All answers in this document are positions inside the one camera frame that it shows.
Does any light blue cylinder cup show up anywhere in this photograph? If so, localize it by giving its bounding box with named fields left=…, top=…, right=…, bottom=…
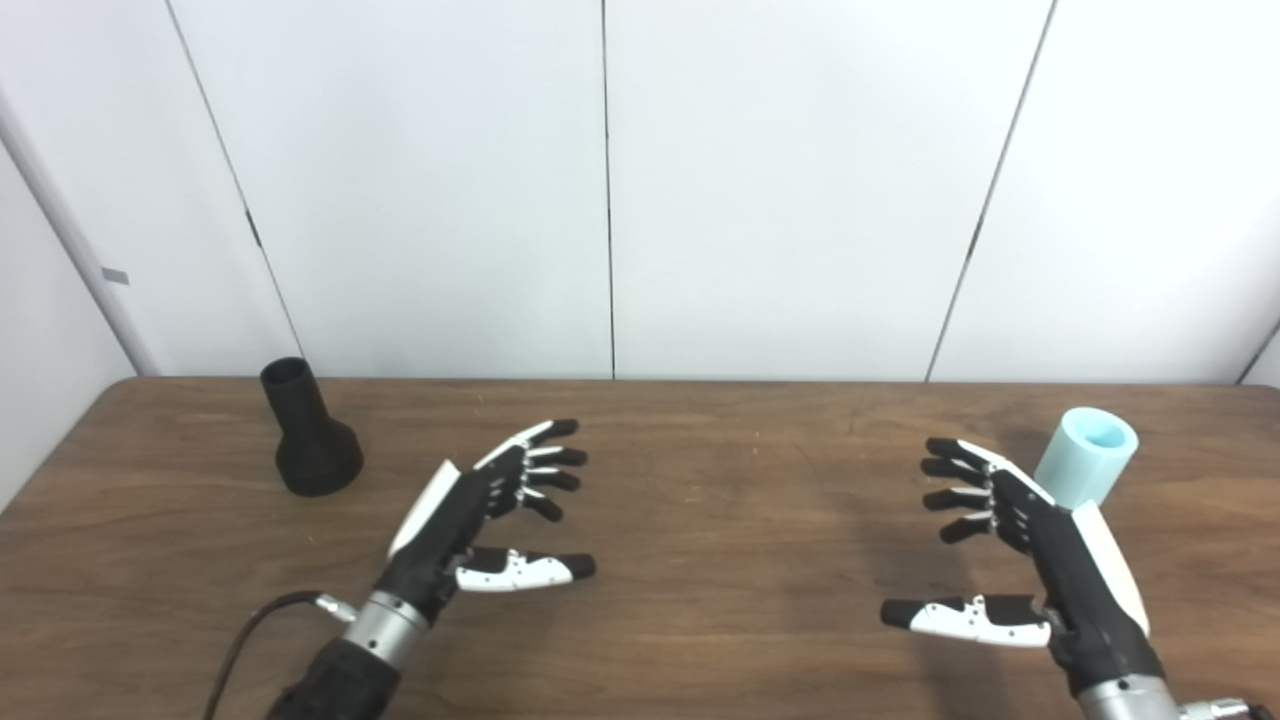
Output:
left=1033, top=406, right=1140, bottom=512

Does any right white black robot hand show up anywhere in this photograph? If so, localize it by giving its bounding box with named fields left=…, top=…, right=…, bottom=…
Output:
left=880, top=436, right=1167, bottom=698

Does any black nozzle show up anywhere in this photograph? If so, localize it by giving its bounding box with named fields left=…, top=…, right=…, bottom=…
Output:
left=260, top=357, right=365, bottom=498

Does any white corner post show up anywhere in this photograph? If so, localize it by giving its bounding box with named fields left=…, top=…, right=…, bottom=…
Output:
left=0, top=95, right=161, bottom=378

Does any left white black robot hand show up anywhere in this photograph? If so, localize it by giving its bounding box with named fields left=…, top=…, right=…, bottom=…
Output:
left=375, top=419, right=597, bottom=623

